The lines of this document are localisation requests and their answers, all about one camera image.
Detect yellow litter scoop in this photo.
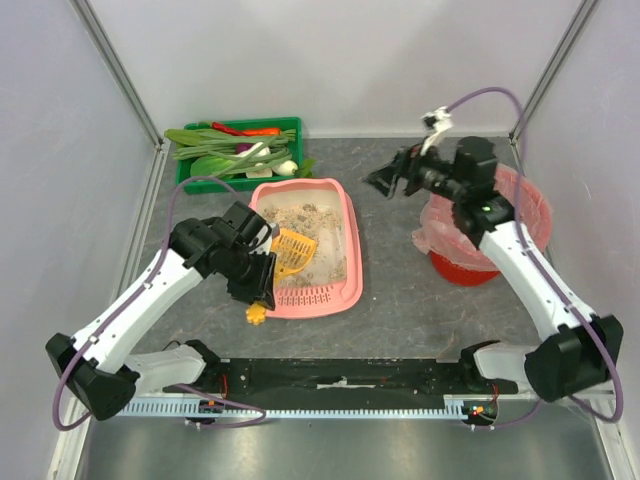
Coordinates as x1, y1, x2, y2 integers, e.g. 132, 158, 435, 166
244, 227, 320, 327

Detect blue-white cable duct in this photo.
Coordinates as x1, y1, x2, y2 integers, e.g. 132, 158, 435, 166
118, 395, 468, 420

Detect green leafy vegetables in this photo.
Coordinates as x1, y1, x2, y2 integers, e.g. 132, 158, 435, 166
165, 126, 315, 180

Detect green plastic crate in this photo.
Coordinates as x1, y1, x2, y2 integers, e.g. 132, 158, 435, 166
175, 116, 304, 194

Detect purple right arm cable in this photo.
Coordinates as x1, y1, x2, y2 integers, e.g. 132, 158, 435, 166
447, 86, 625, 431

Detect cat litter pellets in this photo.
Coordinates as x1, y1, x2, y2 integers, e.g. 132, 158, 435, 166
258, 203, 347, 288

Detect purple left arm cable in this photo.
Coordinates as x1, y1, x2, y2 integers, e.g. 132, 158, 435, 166
52, 175, 269, 431

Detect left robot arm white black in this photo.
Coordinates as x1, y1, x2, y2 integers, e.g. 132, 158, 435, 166
45, 202, 276, 421

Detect red trash bin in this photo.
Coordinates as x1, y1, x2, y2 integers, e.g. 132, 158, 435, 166
428, 164, 554, 287

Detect red chili pepper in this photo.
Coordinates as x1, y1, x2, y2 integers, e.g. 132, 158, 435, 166
211, 122, 247, 137

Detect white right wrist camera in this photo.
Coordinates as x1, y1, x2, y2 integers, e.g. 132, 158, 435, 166
420, 106, 453, 156

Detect orange carrot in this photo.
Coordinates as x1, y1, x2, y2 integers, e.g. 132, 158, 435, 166
241, 127, 282, 136

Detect pink litter box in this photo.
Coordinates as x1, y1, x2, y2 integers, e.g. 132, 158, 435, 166
247, 178, 364, 324

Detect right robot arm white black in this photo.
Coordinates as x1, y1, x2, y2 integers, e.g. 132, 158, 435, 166
364, 137, 623, 402

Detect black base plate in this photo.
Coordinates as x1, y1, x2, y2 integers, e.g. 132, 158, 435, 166
191, 358, 518, 399

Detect pink plastic bin liner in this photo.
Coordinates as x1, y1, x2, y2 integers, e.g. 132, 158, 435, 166
412, 164, 552, 272

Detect white radish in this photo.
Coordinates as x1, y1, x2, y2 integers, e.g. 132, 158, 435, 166
246, 142, 271, 166

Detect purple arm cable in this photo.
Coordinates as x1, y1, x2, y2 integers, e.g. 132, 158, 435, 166
447, 86, 625, 431
52, 175, 269, 431

